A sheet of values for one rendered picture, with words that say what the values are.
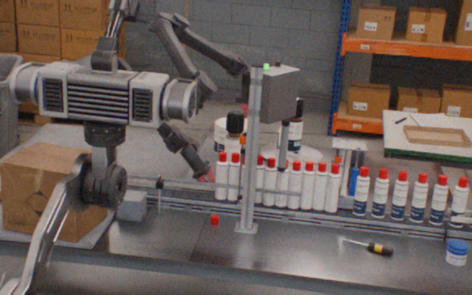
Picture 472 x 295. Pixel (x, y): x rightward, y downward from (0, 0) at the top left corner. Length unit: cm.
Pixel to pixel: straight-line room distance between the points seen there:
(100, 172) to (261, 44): 510
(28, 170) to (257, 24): 491
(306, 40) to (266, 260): 483
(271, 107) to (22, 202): 98
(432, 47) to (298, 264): 404
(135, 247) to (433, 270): 110
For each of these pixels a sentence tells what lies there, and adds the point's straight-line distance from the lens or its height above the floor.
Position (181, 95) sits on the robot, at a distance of 224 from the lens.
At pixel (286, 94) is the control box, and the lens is 269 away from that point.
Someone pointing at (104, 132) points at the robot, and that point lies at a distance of 232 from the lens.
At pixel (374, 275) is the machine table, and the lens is 264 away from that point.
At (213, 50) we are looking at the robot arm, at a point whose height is 149.
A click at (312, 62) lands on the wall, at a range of 732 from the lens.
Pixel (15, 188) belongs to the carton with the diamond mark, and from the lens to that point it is 273.
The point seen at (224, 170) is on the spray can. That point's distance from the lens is 291.
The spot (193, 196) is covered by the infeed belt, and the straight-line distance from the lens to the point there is 299.
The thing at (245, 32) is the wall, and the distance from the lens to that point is 734.
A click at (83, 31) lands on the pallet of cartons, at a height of 88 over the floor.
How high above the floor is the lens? 211
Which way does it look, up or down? 20 degrees down
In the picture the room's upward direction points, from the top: 4 degrees clockwise
